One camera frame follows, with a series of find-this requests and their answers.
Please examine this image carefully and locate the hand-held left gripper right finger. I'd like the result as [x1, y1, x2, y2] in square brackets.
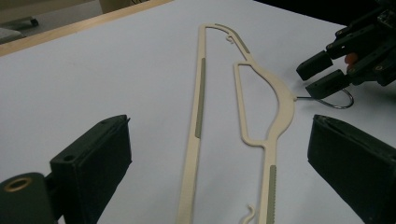
[307, 114, 396, 224]

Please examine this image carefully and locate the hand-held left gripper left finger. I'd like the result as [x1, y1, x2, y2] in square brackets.
[49, 114, 133, 224]

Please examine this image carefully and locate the beige clothes hanger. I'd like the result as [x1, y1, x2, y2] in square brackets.
[176, 22, 355, 224]

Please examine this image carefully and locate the black curtain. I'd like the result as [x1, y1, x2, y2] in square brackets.
[253, 0, 379, 27]

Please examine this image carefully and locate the dark chair base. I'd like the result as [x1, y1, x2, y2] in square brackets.
[0, 16, 40, 45]

